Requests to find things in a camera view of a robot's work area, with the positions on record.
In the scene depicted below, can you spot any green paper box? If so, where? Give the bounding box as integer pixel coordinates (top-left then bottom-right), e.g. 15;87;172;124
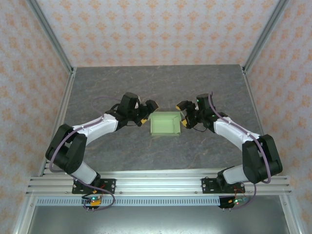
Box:
148;111;182;137

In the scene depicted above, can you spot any small circuit board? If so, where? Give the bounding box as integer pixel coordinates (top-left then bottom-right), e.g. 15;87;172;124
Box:
222;196;250;209
82;195;103;208

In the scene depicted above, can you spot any grey metal sheet panel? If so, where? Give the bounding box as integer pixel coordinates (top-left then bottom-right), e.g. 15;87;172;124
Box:
26;206;290;234

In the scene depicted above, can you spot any aluminium table side rail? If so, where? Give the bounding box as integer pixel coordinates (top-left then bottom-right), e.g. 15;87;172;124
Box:
12;67;78;234
241;65;302;234

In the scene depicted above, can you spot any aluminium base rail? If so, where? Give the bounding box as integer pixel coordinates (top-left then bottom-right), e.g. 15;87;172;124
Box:
26;170;294;196

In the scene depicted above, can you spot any slotted grey cable duct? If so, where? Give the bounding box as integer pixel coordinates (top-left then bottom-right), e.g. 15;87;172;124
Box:
35;196;222;207

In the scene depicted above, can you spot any aluminium frame post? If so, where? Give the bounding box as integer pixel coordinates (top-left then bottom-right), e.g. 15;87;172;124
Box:
25;0;75;75
242;0;291;74

